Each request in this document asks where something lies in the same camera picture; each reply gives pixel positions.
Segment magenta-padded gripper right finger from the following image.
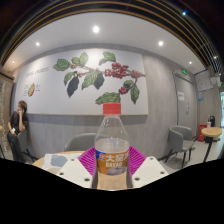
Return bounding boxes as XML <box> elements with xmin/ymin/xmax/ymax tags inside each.
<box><xmin>125</xmin><ymin>146</ymin><xmax>170</xmax><ymax>190</ymax></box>

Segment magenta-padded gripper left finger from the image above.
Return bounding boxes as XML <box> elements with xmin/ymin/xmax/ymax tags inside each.
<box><xmin>55</xmin><ymin>146</ymin><xmax>100</xmax><ymax>190</ymax></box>

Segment clear red-capped water bottle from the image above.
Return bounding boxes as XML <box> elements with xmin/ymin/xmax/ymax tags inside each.
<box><xmin>94</xmin><ymin>102</ymin><xmax>131</xmax><ymax>191</ymax></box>

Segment red fire extinguisher cabinet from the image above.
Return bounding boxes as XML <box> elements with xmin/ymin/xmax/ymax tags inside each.
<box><xmin>198</xmin><ymin>122</ymin><xmax>208</xmax><ymax>143</ymax></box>

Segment grey door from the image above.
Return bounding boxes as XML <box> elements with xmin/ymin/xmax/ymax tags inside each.
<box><xmin>172</xmin><ymin>69</ymin><xmax>199</xmax><ymax>135</ymax></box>

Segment small round wooden table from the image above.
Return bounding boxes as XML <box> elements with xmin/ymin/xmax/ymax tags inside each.
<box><xmin>200</xmin><ymin>126</ymin><xmax>224</xmax><ymax>164</ymax></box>

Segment person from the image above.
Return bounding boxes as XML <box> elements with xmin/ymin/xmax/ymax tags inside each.
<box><xmin>6</xmin><ymin>99</ymin><xmax>31</xmax><ymax>164</ymax></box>

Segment round ceiling lights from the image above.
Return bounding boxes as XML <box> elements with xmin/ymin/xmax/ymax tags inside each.
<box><xmin>34</xmin><ymin>9</ymin><xmax>220</xmax><ymax>65</ymax></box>

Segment coffee plant wall mural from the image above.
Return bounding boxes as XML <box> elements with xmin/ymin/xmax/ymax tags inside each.
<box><xmin>13</xmin><ymin>48</ymin><xmax>150</xmax><ymax>116</ymax></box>

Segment wooden wall panel with writing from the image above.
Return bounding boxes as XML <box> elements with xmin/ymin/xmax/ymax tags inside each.
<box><xmin>0</xmin><ymin>72</ymin><xmax>15</xmax><ymax>152</ymax></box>

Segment white wall notice board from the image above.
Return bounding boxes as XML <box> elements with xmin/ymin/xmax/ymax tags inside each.
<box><xmin>194</xmin><ymin>69</ymin><xmax>215</xmax><ymax>93</ymax></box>

